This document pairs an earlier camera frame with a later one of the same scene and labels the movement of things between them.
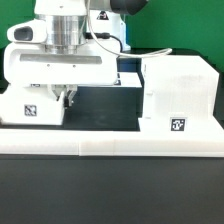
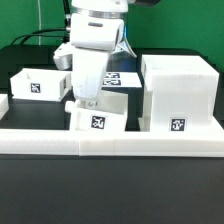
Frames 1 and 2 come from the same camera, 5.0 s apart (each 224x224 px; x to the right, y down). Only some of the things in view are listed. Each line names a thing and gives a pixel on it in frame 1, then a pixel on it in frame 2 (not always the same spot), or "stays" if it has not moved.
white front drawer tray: (34, 104) -> (109, 115)
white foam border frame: (47, 142) stays
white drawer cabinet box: (178, 94) stays
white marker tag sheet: (129, 79) stays
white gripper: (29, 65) -> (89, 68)
